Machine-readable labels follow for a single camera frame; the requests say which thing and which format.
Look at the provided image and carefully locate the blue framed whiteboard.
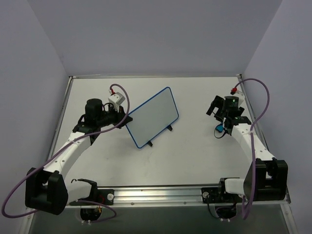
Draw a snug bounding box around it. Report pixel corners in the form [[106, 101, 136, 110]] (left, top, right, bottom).
[[126, 87, 179, 149]]

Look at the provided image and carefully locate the blue bone-shaped eraser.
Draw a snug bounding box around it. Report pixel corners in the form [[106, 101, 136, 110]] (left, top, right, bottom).
[[215, 125, 224, 133]]

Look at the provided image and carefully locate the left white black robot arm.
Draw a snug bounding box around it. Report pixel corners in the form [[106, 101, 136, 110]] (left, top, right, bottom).
[[25, 94, 132, 215]]

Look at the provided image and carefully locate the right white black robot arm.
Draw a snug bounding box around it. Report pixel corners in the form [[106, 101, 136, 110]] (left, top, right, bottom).
[[206, 96, 288, 201]]

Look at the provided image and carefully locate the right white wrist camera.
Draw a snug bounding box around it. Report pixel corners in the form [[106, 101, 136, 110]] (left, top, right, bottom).
[[230, 88, 245, 105]]

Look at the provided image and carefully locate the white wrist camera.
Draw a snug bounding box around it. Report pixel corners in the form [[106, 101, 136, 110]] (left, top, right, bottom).
[[108, 90, 125, 112], [230, 88, 245, 105]]

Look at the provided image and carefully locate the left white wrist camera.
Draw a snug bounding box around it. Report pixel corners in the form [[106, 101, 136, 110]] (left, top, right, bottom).
[[108, 90, 125, 112]]

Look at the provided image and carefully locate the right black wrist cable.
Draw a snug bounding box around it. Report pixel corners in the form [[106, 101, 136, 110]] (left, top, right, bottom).
[[213, 121, 231, 140]]

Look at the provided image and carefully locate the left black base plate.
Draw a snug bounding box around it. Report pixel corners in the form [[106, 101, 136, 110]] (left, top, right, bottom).
[[69, 189, 115, 206]]

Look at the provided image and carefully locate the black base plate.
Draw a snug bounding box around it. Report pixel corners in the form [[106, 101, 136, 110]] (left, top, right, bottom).
[[69, 189, 115, 206], [201, 186, 242, 204]]

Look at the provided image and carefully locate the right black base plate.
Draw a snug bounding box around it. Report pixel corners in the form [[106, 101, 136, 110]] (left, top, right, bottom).
[[201, 186, 242, 204]]

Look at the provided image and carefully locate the aluminium front rail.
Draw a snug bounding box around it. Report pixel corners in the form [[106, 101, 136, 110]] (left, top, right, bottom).
[[26, 182, 292, 210]]

